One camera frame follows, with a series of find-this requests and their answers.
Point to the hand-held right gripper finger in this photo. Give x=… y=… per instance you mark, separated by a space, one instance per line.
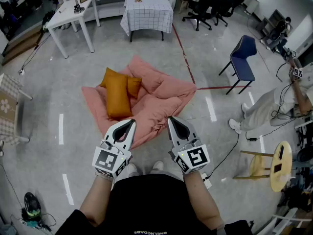
x=171 y=136
x=192 y=132

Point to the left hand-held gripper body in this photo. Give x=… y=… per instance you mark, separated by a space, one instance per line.
x=108 y=159

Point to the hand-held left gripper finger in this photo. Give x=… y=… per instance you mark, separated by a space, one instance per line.
x=115 y=127
x=130 y=141

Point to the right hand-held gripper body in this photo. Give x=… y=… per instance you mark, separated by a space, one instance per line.
x=195 y=155

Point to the pink quilted duvet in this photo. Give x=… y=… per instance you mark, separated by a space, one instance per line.
x=161 y=101

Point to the person's right forearm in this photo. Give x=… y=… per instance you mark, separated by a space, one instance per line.
x=200 y=199

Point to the person's left forearm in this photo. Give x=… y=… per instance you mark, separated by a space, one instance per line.
x=95 y=199

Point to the beige wristband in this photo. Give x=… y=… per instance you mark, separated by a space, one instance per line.
x=105 y=176

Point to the person's left white shoe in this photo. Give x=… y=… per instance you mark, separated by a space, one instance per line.
x=132 y=168

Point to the person's white shoe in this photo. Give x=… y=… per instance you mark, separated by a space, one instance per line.
x=132 y=168
x=158 y=165

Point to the white power strip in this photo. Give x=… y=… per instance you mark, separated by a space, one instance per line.
x=21 y=71
x=207 y=181

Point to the person's right white shoe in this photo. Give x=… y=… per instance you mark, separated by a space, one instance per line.
x=158 y=165

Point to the person's black shirt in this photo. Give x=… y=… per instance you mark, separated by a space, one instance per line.
x=151 y=204

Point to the blue chair with black legs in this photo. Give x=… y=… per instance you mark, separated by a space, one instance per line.
x=242 y=65

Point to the black and green helmet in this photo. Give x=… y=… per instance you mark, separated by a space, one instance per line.
x=31 y=204

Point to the round wooden stool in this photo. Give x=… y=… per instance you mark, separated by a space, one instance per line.
x=287 y=160

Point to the table with gingham flower cloth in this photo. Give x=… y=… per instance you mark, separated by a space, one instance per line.
x=8 y=111

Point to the table with white grid cloth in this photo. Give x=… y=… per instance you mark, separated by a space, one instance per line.
x=146 y=13

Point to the wooden platform step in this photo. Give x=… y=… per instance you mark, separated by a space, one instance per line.
x=22 y=45

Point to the small metal desk stand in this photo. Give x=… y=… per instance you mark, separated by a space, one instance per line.
x=78 y=8

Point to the light wooden chair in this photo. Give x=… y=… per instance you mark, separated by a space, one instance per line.
x=185 y=4

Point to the black office chair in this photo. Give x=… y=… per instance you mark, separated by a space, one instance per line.
x=199 y=4
x=226 y=4

